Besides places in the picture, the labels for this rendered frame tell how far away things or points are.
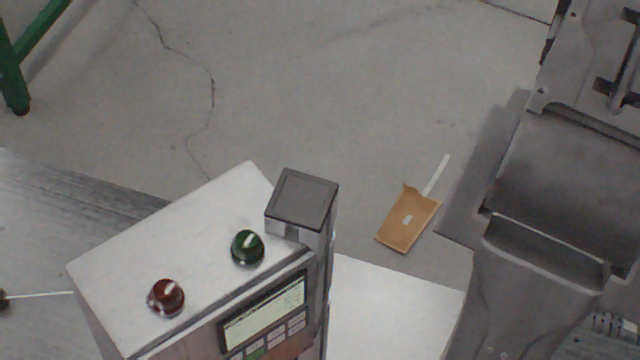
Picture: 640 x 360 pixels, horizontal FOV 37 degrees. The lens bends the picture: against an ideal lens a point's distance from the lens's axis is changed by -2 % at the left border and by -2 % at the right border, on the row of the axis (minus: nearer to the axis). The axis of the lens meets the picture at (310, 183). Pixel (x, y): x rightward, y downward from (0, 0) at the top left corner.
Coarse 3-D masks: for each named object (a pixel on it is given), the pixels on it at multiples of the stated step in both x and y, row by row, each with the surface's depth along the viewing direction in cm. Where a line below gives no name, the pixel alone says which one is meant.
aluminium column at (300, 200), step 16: (288, 176) 73; (304, 176) 73; (288, 192) 72; (304, 192) 72; (320, 192) 72; (336, 192) 73; (272, 208) 72; (288, 208) 72; (304, 208) 72; (320, 208) 72; (336, 208) 75; (272, 224) 72; (288, 224) 73; (304, 224) 71; (320, 224) 71; (304, 240) 72; (320, 240) 72; (320, 272) 77; (320, 288) 80; (320, 304) 83; (320, 320) 90; (320, 336) 93; (304, 352) 90; (320, 352) 96
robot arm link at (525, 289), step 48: (480, 144) 45; (480, 192) 45; (480, 240) 46; (528, 240) 48; (480, 288) 46; (528, 288) 45; (576, 288) 44; (624, 288) 45; (480, 336) 46; (528, 336) 46
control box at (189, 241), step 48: (192, 192) 75; (240, 192) 75; (144, 240) 73; (192, 240) 73; (288, 240) 73; (96, 288) 71; (144, 288) 71; (192, 288) 71; (240, 288) 71; (96, 336) 78; (144, 336) 69; (192, 336) 70
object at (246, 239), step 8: (240, 232) 71; (248, 232) 71; (232, 240) 71; (240, 240) 70; (248, 240) 70; (256, 240) 70; (232, 248) 72; (240, 248) 70; (248, 248) 70; (256, 248) 70; (264, 248) 72; (232, 256) 72; (240, 256) 71; (248, 256) 71; (256, 256) 71; (240, 264) 71; (248, 264) 71; (256, 264) 72
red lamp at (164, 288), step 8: (160, 280) 69; (168, 280) 69; (152, 288) 68; (160, 288) 68; (168, 288) 68; (176, 288) 68; (152, 296) 68; (160, 296) 68; (168, 296) 68; (176, 296) 68; (184, 296) 70; (152, 304) 69; (160, 304) 68; (168, 304) 68; (176, 304) 69; (184, 304) 70; (160, 312) 69; (168, 312) 69; (176, 312) 69
